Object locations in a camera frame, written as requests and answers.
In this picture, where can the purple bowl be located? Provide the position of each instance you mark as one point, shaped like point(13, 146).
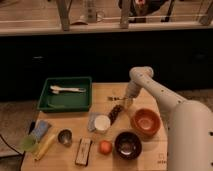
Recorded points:
point(128, 145)

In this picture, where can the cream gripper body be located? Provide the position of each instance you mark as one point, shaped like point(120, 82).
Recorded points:
point(127, 103)

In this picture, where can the yellow banana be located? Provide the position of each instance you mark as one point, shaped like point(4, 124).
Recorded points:
point(44, 146)

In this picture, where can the orange bowl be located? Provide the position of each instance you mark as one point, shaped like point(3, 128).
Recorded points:
point(146, 122)

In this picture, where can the green plastic cup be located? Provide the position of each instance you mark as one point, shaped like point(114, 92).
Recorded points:
point(29, 144)

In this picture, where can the small metal cup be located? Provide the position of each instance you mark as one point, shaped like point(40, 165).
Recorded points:
point(65, 137)

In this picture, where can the orange fruit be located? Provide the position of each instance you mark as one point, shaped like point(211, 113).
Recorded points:
point(105, 147)

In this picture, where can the white round cup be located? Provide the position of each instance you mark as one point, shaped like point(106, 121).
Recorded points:
point(102, 123)

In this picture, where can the dark rectangular box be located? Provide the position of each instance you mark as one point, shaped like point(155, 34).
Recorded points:
point(83, 151)

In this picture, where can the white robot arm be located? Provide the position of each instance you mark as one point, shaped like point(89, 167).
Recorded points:
point(190, 134)

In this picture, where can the white brush in tray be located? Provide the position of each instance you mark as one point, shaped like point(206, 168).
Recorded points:
point(58, 89)

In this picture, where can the green plastic tray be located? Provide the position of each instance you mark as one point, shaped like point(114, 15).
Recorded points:
point(66, 101)

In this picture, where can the blue sponge cloth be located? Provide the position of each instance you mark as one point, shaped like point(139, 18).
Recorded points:
point(40, 130)

